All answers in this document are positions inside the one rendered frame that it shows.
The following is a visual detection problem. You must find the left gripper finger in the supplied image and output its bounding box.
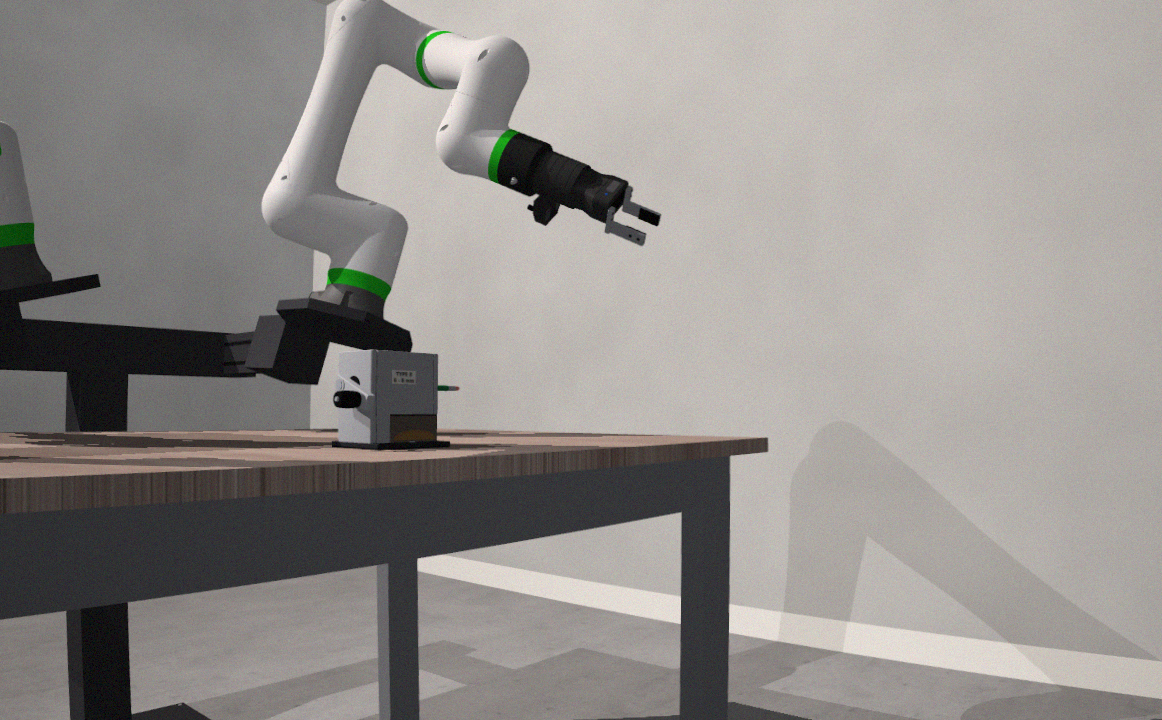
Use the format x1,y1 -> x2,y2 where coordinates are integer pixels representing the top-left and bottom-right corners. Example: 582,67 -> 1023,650
604,206 -> 646,246
622,186 -> 661,226

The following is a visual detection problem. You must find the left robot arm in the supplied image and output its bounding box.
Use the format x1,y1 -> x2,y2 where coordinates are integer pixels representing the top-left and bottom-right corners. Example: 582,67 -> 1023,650
261,0 -> 530,318

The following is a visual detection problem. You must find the grey pencil sharpener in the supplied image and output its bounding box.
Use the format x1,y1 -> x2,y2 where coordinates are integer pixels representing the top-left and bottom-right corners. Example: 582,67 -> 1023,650
332,350 -> 459,449

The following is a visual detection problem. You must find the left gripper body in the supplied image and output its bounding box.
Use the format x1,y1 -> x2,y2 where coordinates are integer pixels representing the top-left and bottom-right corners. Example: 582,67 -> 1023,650
497,134 -> 627,226

